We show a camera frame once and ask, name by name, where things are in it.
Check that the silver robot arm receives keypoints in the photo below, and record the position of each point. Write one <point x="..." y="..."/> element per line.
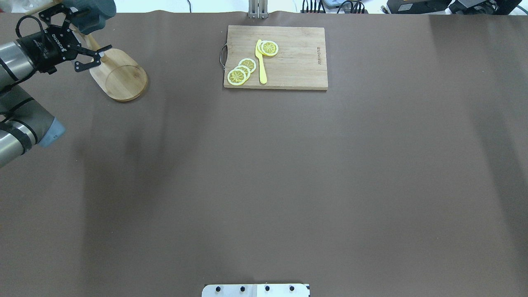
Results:
<point x="25" y="123"/>

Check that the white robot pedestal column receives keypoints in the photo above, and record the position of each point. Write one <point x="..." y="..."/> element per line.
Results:
<point x="257" y="290"/>

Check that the blue mug yellow inside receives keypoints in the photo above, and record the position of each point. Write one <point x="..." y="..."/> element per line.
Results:
<point x="91" y="15"/>

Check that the aluminium frame post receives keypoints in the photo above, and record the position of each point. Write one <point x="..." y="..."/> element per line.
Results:
<point x="258" y="9"/>

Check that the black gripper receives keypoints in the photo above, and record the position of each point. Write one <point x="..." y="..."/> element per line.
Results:
<point x="38" y="45"/>

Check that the lemon slice stack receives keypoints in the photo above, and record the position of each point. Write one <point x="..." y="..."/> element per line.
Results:
<point x="241" y="73"/>

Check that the single lemon slice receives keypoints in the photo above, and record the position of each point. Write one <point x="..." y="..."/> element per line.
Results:
<point x="268" y="48"/>

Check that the wooden cutting board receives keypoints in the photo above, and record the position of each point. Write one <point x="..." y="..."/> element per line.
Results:
<point x="300" y="63"/>

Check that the yellow toy knife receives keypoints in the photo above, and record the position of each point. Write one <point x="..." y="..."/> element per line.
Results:
<point x="262" y="71"/>

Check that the wooden cup storage rack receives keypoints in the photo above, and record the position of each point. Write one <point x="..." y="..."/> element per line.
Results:
<point x="120" y="76"/>

